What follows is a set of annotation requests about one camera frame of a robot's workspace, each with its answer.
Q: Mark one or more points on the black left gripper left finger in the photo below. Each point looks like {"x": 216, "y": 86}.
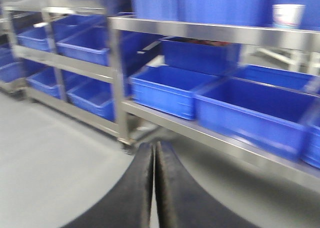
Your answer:
{"x": 128, "y": 204}

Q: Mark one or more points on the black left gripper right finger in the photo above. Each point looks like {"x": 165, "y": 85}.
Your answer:
{"x": 182, "y": 202}

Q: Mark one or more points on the stainless steel shelf rack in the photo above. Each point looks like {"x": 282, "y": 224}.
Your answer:
{"x": 305, "y": 40}

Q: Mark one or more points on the blue plastic bin centre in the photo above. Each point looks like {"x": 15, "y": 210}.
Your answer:
{"x": 168, "y": 89}

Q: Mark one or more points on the blue plastic bin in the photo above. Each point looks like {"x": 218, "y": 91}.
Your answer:
{"x": 274, "y": 119}
{"x": 168, "y": 89}

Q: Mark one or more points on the blue plastic bin right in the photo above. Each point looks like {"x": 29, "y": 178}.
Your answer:
{"x": 274, "y": 119}

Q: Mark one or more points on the white paper cup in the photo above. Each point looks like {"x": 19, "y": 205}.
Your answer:
{"x": 287, "y": 15}

